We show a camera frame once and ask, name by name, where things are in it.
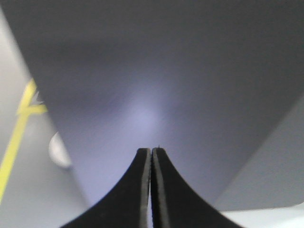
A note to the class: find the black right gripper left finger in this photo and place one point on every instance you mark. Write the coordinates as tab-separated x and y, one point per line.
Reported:
126	204

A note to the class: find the white open fridge door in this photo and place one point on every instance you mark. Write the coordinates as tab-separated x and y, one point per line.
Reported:
207	80

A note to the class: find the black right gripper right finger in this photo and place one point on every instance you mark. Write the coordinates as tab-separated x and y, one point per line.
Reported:
175	204

